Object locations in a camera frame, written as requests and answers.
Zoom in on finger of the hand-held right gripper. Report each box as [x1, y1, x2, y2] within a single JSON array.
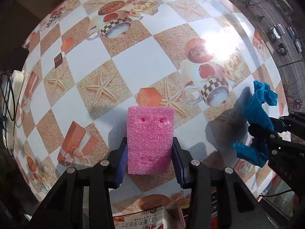
[[248, 123, 286, 163], [269, 112, 305, 146]]

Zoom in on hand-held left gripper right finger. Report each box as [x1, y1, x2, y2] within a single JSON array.
[[172, 137, 270, 229]]

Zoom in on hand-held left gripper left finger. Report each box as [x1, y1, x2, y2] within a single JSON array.
[[29, 137, 129, 229]]

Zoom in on blue cloth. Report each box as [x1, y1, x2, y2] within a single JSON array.
[[232, 81, 278, 168]]

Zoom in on large pink sponge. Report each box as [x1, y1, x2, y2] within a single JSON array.
[[127, 106, 175, 176]]

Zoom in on red patterned box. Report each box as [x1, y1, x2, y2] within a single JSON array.
[[177, 188, 229, 229]]

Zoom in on floral printed box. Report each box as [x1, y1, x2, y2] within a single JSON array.
[[112, 206, 181, 229]]

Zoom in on dark parked car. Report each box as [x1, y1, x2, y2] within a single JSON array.
[[277, 43, 289, 57]]

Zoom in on white parked car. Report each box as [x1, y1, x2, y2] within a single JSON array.
[[269, 24, 286, 40]]

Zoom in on white power strip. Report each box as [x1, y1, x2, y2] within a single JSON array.
[[2, 70, 25, 149]]

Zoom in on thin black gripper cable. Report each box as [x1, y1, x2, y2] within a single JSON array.
[[258, 189, 294, 198]]

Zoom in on black power cable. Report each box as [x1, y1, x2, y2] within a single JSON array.
[[0, 73, 22, 158]]

